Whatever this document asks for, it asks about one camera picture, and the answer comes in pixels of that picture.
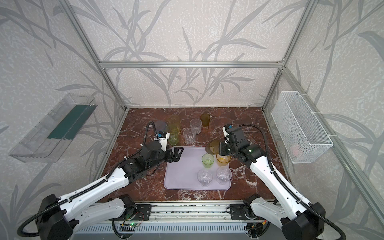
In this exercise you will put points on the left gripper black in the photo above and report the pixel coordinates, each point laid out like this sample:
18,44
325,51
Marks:
176,157

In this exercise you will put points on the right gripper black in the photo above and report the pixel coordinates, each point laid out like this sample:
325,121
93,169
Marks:
221,149

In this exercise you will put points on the yellow transparent plastic cup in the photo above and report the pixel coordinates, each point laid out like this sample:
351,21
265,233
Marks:
223,160

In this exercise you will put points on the clear faceted cup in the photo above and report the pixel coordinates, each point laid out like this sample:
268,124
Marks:
204,177
189,136
196,125
224,175

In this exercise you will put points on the small green plastic cup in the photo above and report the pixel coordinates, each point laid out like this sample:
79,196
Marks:
208,160

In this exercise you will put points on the amber dimpled cup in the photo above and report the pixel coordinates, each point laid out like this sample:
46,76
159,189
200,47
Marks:
213,147
205,118

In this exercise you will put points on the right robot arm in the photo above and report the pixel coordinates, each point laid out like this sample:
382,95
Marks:
295,221

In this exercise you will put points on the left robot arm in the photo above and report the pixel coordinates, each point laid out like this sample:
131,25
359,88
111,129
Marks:
61,215

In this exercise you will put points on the lilac plastic tray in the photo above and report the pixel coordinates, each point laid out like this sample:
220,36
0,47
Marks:
183,175

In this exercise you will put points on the tall green plastic cup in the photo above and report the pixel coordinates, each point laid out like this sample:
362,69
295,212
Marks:
174,131

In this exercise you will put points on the tall yellow plastic cup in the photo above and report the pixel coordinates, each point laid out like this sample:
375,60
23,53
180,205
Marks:
174,120

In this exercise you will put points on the blue frosted plastic cup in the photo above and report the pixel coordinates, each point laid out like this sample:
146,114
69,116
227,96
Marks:
160,126

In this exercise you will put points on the green pad in bin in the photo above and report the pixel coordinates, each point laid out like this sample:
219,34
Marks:
69,127

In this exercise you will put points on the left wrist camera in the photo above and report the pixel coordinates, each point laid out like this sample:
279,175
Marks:
162,137

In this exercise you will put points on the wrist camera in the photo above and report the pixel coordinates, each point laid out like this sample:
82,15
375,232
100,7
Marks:
162,137
233,134

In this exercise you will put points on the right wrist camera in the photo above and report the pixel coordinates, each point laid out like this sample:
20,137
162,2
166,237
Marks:
233,134

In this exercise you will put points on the white wire mesh basket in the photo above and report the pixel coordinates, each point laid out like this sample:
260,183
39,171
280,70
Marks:
303,136

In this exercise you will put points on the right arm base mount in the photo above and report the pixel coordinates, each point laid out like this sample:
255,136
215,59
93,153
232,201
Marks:
239,212

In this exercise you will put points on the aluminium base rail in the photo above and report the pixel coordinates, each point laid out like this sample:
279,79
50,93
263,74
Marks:
214,211

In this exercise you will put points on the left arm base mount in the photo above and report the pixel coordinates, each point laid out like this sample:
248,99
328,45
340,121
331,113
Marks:
140,212

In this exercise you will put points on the clear plastic wall bin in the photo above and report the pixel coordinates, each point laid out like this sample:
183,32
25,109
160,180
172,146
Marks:
35,147

